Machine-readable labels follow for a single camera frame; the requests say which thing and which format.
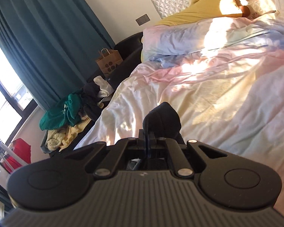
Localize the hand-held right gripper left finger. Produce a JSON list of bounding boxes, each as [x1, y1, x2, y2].
[[66, 129, 147, 178]]

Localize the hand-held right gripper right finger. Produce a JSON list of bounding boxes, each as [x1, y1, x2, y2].
[[147, 132, 228, 178]]

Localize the black pants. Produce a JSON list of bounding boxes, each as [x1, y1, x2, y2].
[[126, 102, 187, 171]]

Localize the black clothing pile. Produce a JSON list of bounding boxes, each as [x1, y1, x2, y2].
[[81, 83, 103, 121]]

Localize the white cloth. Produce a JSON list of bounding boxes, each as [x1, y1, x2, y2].
[[93, 76, 114, 98]]

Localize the bed with pastel duvet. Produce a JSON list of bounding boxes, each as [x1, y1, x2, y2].
[[73, 5, 284, 220]]

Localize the yellow towel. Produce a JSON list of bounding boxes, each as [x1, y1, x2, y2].
[[45, 118, 92, 152]]

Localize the green garment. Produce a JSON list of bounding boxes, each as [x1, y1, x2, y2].
[[39, 93, 85, 131]]

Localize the brown paper bag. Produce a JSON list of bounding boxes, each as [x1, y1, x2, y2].
[[95, 48, 123, 78]]

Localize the black armchair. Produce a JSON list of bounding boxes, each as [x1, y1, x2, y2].
[[85, 32, 145, 95]]

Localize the red garment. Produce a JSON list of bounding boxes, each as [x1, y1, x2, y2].
[[5, 138, 32, 173]]

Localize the pastel pillow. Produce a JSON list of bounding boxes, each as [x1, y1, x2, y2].
[[140, 16, 284, 63]]

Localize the teal curtain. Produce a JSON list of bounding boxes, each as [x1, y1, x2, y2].
[[0, 0, 116, 111]]

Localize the window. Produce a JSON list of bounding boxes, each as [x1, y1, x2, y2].
[[0, 32, 36, 147]]

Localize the yellow pillow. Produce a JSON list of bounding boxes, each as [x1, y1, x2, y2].
[[153, 0, 251, 26]]

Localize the grey wall socket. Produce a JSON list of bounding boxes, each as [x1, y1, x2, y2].
[[135, 14, 150, 26]]

